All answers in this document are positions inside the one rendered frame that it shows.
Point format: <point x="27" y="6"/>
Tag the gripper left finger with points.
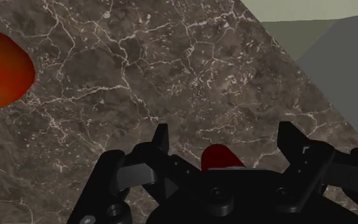
<point x="141" y="167"/>

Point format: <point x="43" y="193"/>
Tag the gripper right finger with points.
<point x="309" y="161"/>

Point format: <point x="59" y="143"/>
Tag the dark red round object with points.
<point x="217" y="158"/>

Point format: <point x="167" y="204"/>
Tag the red orange round fruit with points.
<point x="2" y="71"/>

